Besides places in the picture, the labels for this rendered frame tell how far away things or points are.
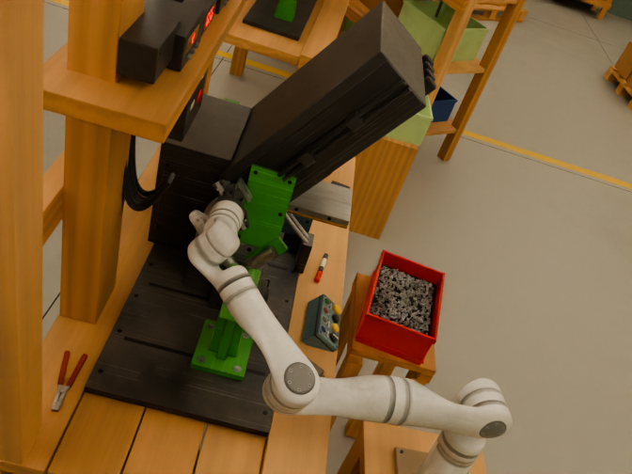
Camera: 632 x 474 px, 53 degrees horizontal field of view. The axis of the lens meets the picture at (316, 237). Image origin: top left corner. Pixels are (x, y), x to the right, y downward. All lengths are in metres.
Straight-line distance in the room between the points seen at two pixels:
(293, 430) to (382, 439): 0.25
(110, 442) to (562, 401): 2.38
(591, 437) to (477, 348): 0.64
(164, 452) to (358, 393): 0.45
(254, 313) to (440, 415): 0.41
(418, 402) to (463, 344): 2.02
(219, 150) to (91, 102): 0.56
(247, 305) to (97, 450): 0.46
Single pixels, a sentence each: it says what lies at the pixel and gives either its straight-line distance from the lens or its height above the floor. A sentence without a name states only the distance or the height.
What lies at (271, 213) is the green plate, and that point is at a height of 1.17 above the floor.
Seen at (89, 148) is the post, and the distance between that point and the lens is 1.32.
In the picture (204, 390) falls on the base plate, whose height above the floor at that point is 0.90.
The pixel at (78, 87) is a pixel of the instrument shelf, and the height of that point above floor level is 1.54.
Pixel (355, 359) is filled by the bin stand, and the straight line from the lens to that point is 1.89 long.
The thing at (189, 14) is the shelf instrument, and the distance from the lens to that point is 1.38.
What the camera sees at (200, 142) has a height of 1.24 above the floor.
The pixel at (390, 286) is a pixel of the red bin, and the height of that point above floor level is 0.89.
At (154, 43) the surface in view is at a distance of 1.19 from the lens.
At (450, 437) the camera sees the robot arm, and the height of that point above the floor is 1.07.
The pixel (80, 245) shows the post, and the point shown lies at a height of 1.12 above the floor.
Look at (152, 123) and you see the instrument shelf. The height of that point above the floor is 1.54.
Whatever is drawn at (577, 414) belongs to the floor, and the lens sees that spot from 3.36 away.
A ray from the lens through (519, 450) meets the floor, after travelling 3.03.
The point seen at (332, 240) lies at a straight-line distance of 2.02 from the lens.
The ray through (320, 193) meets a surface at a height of 1.13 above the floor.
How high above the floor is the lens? 2.13
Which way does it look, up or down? 37 degrees down
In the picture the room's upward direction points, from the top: 20 degrees clockwise
